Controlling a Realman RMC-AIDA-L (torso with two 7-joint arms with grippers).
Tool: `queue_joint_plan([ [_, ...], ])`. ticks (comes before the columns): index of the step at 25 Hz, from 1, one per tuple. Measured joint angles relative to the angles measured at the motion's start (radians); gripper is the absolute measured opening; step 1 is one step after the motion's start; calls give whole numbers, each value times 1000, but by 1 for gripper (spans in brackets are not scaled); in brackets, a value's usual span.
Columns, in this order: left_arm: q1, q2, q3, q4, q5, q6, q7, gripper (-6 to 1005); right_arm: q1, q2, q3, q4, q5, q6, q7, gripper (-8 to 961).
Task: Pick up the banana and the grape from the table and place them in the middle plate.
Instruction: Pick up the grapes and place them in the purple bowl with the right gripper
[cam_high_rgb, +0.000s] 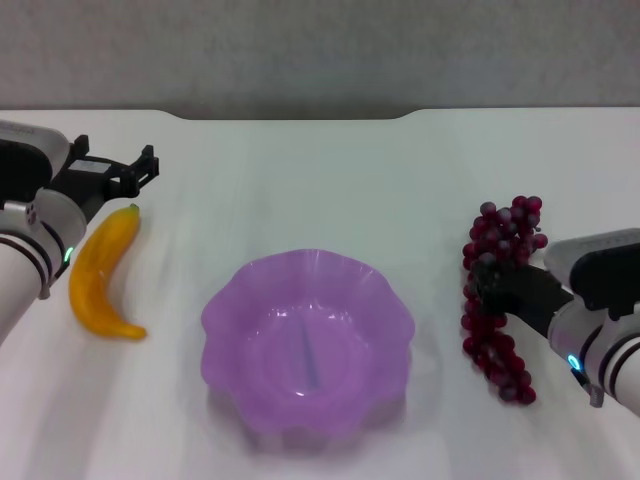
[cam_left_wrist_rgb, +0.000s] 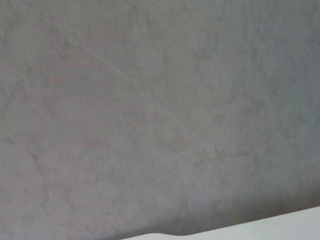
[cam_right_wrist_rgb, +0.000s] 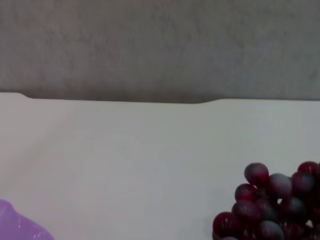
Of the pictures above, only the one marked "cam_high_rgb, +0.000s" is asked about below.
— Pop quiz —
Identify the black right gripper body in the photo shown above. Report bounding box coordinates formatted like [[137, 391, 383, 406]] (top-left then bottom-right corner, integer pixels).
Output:
[[504, 266, 576, 341]]

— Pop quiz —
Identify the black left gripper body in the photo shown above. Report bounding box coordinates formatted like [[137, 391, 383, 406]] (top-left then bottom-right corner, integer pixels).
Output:
[[49, 157, 126, 227]]

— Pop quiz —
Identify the dark red grape bunch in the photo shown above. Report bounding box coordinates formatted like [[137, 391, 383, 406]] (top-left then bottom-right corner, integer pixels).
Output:
[[460, 194, 550, 405]]

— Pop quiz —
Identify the yellow banana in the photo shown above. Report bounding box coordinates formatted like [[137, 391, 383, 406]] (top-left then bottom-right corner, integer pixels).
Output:
[[68, 203, 149, 342]]

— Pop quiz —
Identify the purple wavy plastic bowl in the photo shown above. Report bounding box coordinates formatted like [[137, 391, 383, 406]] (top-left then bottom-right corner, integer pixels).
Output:
[[200, 248, 416, 444]]

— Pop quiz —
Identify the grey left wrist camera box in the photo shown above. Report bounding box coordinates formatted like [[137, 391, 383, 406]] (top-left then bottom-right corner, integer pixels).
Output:
[[0, 119, 71, 201]]

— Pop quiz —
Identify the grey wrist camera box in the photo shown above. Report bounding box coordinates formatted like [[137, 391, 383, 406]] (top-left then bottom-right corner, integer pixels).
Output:
[[542, 227, 640, 321], [0, 119, 71, 201]]

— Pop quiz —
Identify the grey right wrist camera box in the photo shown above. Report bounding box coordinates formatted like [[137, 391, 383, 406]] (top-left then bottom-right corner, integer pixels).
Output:
[[542, 227, 640, 321]]

